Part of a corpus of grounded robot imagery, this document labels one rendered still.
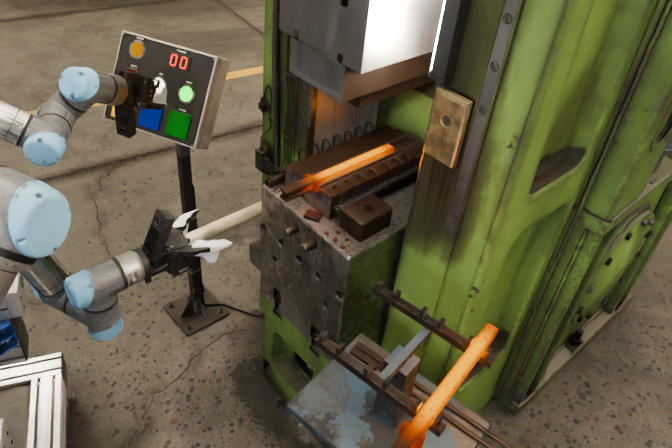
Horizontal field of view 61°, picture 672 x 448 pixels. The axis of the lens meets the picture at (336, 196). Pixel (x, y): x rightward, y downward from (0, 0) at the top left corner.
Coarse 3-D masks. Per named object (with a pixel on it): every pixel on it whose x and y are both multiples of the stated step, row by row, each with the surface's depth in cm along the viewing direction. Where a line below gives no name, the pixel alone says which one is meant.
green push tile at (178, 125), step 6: (174, 114) 170; (180, 114) 170; (186, 114) 169; (168, 120) 171; (174, 120) 170; (180, 120) 170; (186, 120) 169; (168, 126) 171; (174, 126) 170; (180, 126) 170; (186, 126) 169; (168, 132) 171; (174, 132) 171; (180, 132) 170; (186, 132) 169; (180, 138) 170; (186, 138) 170
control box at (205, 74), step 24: (120, 48) 175; (144, 48) 173; (168, 48) 170; (144, 72) 173; (168, 72) 171; (192, 72) 168; (216, 72) 168; (168, 96) 171; (192, 96) 169; (216, 96) 172; (192, 120) 169; (192, 144) 170
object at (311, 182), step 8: (368, 152) 168; (376, 152) 168; (384, 152) 169; (352, 160) 164; (360, 160) 164; (368, 160) 166; (336, 168) 160; (344, 168) 160; (352, 168) 162; (312, 176) 155; (320, 176) 156; (328, 176) 157; (288, 184) 151; (296, 184) 151; (304, 184) 152; (312, 184) 154; (288, 192) 148; (296, 192) 152; (304, 192) 153; (288, 200) 150
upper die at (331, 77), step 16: (304, 48) 138; (304, 64) 140; (320, 64) 136; (336, 64) 131; (400, 64) 142; (416, 64) 147; (304, 80) 143; (320, 80) 138; (336, 80) 133; (352, 80) 133; (368, 80) 137; (384, 80) 141; (400, 80) 146; (336, 96) 135; (352, 96) 136
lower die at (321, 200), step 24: (360, 144) 174; (384, 144) 174; (408, 144) 175; (288, 168) 163; (312, 168) 162; (360, 168) 163; (384, 168) 165; (312, 192) 158; (336, 192) 154; (360, 192) 160
